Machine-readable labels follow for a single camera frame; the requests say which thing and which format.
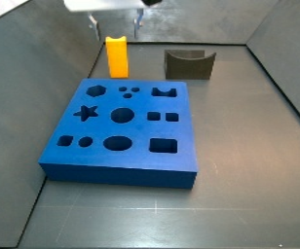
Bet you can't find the blue foam shape board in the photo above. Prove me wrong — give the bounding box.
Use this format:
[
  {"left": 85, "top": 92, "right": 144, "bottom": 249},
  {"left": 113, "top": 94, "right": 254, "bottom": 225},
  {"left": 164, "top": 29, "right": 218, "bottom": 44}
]
[{"left": 37, "top": 79, "right": 198, "bottom": 189}]

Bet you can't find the yellow arch block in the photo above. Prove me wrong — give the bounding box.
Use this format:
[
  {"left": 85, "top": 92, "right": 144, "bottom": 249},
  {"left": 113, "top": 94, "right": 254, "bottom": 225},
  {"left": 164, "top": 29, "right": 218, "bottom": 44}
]
[{"left": 105, "top": 36, "right": 128, "bottom": 78}]

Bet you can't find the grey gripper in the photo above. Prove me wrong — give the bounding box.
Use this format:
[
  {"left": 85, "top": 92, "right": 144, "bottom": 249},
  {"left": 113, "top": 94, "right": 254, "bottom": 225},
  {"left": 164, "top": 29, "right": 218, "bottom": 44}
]
[{"left": 63, "top": 0, "right": 145, "bottom": 41}]

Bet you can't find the black curved holder stand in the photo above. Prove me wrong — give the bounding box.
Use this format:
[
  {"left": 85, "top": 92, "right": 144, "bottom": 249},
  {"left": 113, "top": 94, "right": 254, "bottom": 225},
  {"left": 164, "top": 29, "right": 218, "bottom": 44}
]
[{"left": 164, "top": 50, "right": 216, "bottom": 80}]

